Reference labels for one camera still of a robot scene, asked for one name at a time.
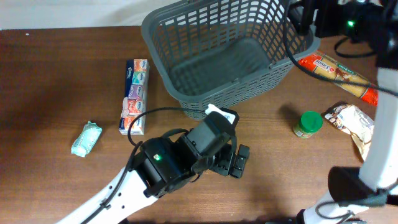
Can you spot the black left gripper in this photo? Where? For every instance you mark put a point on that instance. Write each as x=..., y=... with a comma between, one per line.
x=229, y=151

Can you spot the green lid jar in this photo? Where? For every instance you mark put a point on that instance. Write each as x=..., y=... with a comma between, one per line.
x=308, y=124

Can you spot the grey plastic basket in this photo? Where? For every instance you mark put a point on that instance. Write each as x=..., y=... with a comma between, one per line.
x=222, y=52

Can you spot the orange spaghetti packet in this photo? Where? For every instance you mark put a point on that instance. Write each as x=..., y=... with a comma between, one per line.
x=324, y=65

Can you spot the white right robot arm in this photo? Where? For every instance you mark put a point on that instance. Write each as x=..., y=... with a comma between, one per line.
x=374, y=184

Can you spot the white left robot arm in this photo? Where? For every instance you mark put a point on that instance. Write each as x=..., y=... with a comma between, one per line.
x=165, y=164

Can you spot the colourful Kleenex tissue pack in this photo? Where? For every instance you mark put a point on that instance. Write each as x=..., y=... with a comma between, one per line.
x=135, y=93

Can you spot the teal wet wipes packet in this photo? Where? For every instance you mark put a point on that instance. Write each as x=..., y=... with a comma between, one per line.
x=85, y=142

